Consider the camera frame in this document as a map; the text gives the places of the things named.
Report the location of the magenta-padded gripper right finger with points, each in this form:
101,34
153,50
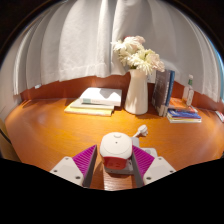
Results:
155,168

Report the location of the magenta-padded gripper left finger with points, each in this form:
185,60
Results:
74,168

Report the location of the white and red charger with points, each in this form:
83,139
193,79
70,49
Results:
115,146

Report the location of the white flat book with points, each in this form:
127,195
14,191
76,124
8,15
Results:
183,120

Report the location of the thin yellow book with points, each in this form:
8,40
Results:
86,112

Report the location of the blue flat book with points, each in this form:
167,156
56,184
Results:
183,114

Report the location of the thin cream book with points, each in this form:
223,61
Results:
78,104

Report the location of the white ceramic vase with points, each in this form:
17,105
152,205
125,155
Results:
136,96

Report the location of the thick white book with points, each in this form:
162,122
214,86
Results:
101,96

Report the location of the dark grey upright book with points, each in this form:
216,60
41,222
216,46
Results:
161,90

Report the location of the blue upright book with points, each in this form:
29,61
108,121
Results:
170,90

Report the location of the clear bottle with green cap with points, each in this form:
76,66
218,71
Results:
188,93

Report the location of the red and white packet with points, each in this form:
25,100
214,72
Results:
220,115

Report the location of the white flower bouquet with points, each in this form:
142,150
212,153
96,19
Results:
140,55

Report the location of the white curtain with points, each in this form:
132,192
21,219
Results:
83,40

